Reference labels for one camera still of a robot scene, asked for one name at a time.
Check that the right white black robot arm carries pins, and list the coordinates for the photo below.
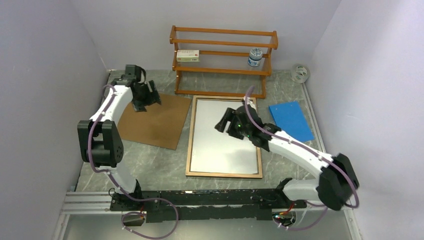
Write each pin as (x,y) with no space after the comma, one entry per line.
(335,183)

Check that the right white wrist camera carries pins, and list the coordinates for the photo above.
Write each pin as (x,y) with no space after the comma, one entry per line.
(247,101)

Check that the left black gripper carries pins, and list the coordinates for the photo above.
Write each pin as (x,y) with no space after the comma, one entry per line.
(153,96)

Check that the blue white ceramic jar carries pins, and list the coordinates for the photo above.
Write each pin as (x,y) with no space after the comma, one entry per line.
(255,57)

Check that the white red small box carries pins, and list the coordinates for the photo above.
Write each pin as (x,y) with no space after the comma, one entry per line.
(187,55)

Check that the brown cardboard backing board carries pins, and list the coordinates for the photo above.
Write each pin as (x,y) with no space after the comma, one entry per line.
(160,125)

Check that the picture frame black and gold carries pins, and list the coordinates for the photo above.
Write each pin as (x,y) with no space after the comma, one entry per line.
(223,137)

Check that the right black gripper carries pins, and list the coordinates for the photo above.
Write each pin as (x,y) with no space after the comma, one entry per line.
(221,126)

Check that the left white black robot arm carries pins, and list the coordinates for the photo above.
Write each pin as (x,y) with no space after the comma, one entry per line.
(100,142)

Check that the blue clipboard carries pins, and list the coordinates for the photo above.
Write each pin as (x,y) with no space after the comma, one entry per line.
(290,118)

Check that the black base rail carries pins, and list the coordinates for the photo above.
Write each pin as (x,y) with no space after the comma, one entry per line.
(167,205)

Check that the white photo paper sheet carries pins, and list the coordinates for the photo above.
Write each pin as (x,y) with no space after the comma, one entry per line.
(223,139)

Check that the clear tape roll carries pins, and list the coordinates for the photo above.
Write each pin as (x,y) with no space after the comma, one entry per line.
(299,73)

